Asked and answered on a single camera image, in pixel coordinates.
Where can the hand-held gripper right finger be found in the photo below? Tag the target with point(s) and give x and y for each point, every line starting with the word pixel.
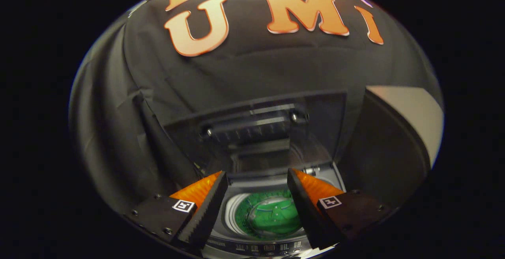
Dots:
pixel 305 215

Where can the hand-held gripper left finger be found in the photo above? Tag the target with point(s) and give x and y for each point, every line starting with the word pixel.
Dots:
pixel 207 215

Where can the green polo shirt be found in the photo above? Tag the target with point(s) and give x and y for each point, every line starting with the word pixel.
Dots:
pixel 272 215

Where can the black backdrop cloth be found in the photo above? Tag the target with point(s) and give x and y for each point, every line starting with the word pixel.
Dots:
pixel 244 69

